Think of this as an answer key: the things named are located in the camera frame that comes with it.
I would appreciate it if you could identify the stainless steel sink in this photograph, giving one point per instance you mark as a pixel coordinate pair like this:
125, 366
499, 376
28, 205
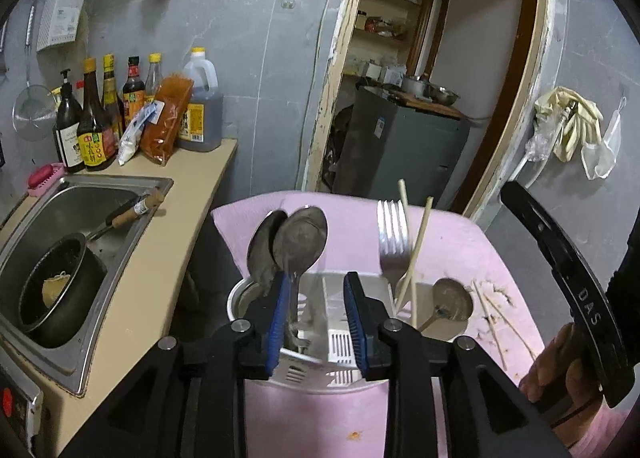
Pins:
65, 203

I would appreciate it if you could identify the induction cooker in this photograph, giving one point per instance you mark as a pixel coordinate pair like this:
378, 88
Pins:
20, 403

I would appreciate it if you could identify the wooden cutting board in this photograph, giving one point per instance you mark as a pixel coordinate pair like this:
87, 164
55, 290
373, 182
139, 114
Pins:
440, 110

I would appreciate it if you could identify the yellow rubber gloves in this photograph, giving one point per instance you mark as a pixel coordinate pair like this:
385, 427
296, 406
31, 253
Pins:
575, 113

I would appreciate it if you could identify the orange spice packet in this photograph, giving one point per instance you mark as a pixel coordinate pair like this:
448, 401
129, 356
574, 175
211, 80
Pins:
167, 123

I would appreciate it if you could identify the person's right hand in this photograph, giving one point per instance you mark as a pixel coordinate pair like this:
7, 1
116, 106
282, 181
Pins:
555, 363

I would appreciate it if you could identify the steel fork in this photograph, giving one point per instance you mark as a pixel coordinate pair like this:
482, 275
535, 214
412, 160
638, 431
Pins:
392, 233

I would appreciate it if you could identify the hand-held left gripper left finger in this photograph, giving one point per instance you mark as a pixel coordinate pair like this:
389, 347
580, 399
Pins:
277, 328

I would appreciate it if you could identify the white utensil holder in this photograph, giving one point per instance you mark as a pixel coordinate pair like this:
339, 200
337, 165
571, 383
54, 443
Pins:
330, 303

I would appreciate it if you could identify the steel spoon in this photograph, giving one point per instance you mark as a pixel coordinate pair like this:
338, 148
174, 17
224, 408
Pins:
260, 253
302, 238

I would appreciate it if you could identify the steel mesh strainer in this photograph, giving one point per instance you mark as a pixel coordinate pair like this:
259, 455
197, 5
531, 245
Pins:
32, 113

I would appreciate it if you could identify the worn wooden door frame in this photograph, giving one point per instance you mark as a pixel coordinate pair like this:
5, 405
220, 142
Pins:
330, 88

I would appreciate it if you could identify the grey cabinet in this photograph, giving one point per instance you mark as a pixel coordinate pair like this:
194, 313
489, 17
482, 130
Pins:
400, 148

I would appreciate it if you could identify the steel bowl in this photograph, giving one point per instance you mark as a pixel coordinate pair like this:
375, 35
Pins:
444, 95

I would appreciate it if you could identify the steel pot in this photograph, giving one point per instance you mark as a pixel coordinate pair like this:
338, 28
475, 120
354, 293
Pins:
415, 86

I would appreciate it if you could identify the person's right forearm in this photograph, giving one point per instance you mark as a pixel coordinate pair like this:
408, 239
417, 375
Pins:
595, 434

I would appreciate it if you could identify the large dark oil jug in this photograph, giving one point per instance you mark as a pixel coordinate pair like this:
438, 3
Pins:
202, 113

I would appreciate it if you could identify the white blue packet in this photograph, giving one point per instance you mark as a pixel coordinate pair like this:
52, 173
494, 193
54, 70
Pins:
131, 138

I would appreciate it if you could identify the wooden chopstick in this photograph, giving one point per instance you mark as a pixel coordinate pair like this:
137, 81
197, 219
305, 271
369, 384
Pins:
422, 233
510, 323
402, 190
490, 325

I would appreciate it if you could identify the dark bottle red cap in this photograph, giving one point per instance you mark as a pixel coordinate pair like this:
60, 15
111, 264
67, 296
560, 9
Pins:
133, 88

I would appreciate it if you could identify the white wall basket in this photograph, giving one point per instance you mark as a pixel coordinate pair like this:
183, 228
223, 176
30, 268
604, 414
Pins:
60, 21

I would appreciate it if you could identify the clear wall hook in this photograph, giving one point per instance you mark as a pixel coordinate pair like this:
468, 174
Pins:
286, 3

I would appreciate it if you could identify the beige kitchen counter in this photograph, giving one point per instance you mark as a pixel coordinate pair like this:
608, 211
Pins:
165, 263

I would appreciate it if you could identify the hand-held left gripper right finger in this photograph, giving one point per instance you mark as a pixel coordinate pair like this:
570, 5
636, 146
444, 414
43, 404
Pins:
356, 328

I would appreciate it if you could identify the pink soap dish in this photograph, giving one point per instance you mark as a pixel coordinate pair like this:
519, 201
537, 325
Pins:
47, 179

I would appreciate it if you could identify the dark pump bottle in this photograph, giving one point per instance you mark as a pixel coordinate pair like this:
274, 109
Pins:
69, 133

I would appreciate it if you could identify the clear bottle yellow cap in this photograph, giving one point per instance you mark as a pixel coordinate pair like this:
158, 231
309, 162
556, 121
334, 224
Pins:
153, 78

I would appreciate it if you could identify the wooden shelf unit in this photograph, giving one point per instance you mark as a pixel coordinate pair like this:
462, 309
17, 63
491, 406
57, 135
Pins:
385, 8

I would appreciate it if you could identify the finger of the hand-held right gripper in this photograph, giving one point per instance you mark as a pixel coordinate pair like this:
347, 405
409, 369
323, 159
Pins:
527, 215

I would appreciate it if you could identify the white face mask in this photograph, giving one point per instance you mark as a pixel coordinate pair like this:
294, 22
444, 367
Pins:
607, 143

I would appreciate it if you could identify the dark bottle yellow cap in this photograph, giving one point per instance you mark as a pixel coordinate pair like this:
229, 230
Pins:
111, 88

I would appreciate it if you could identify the pink cloth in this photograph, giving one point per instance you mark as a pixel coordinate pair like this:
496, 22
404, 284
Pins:
350, 218

